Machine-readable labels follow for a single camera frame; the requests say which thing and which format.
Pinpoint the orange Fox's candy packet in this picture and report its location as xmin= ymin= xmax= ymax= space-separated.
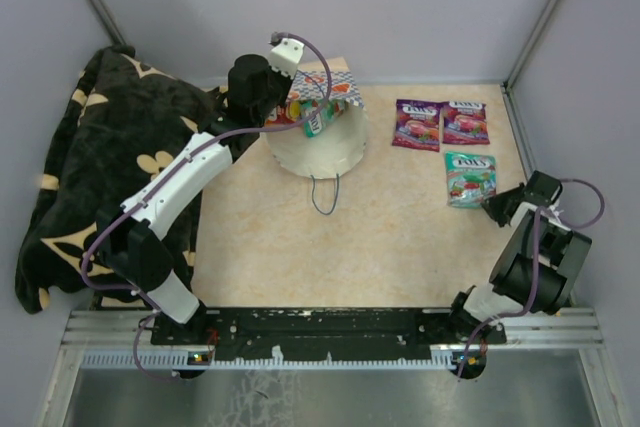
xmin=265 ymin=100 xmax=305 ymax=128

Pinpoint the teal Fox's candy packet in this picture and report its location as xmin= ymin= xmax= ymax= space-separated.
xmin=444 ymin=151 xmax=497 ymax=208
xmin=303 ymin=101 xmax=346 ymax=138

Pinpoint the blue checkered paper bag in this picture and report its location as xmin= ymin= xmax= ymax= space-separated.
xmin=264 ymin=55 xmax=370 ymax=216

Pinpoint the purple Fox's candy packet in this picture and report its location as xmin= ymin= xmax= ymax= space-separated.
xmin=441 ymin=101 xmax=490 ymax=145

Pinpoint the pink Fox's candy packet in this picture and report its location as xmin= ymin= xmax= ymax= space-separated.
xmin=392 ymin=99 xmax=441 ymax=152

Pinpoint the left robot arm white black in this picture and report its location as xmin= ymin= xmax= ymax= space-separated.
xmin=81 ymin=42 xmax=304 ymax=344

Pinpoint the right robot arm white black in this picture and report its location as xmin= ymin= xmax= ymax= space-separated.
xmin=446 ymin=171 xmax=592 ymax=344

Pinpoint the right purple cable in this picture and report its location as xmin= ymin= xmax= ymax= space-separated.
xmin=457 ymin=178 xmax=607 ymax=381

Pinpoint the purple cable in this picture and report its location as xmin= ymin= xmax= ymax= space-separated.
xmin=79 ymin=32 xmax=334 ymax=381
xmin=457 ymin=178 xmax=607 ymax=381

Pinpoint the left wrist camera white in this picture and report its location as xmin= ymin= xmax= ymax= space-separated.
xmin=267 ymin=32 xmax=305 ymax=79

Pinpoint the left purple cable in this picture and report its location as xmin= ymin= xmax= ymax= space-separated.
xmin=79 ymin=32 xmax=334 ymax=381

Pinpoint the right aluminium frame post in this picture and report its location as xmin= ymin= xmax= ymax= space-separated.
xmin=503 ymin=0 xmax=563 ymax=92

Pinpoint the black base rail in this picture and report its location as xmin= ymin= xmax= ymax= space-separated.
xmin=151 ymin=307 xmax=479 ymax=362

